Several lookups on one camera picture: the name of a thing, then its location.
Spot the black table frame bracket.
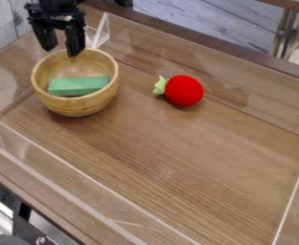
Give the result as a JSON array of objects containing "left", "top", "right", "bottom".
[{"left": 13, "top": 202, "right": 57, "bottom": 245}]

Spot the green rectangular block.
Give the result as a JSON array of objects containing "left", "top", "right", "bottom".
[{"left": 46, "top": 77, "right": 109, "bottom": 97}]

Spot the red plush fruit green leaf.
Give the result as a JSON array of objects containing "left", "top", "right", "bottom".
[{"left": 152, "top": 75, "right": 204, "bottom": 106}]

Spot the wooden bowl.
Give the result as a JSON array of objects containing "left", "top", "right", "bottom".
[{"left": 30, "top": 49, "right": 118, "bottom": 117}]

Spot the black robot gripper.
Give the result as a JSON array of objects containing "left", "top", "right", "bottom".
[{"left": 23, "top": 0, "right": 85, "bottom": 56}]

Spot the metal table leg background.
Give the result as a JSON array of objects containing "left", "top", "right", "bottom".
[{"left": 272, "top": 10, "right": 299, "bottom": 60}]

